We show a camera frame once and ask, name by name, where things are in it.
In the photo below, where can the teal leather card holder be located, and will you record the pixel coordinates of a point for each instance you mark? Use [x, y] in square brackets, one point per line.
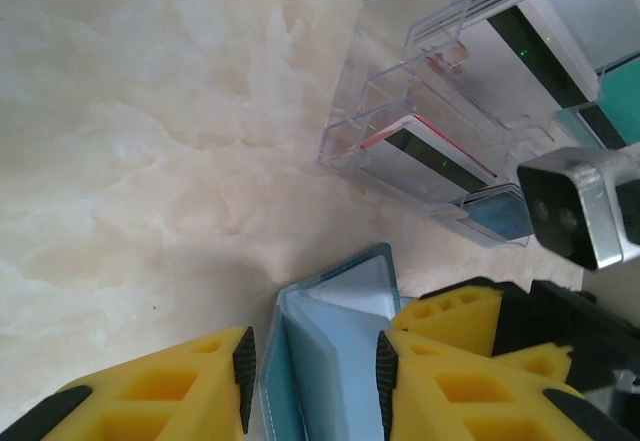
[320, 361]

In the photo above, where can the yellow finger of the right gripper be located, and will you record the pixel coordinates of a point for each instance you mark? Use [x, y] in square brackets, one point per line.
[540, 361]
[450, 321]

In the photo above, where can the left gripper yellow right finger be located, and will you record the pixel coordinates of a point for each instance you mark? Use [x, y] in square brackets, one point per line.
[475, 401]

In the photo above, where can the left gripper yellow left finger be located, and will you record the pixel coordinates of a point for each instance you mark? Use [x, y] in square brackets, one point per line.
[150, 391]

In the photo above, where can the teal magnetic-stripe card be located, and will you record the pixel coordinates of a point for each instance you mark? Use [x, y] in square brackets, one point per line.
[620, 96]

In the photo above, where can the white magnetic-stripe card stack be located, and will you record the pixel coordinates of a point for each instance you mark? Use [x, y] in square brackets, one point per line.
[400, 166]
[500, 61]

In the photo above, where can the clear acrylic card display stand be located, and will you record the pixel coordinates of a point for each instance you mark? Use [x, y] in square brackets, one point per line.
[380, 91]

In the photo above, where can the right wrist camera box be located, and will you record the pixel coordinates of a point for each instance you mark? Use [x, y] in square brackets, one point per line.
[565, 206]

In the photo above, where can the blue card stack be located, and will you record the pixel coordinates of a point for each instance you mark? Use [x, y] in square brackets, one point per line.
[500, 216]

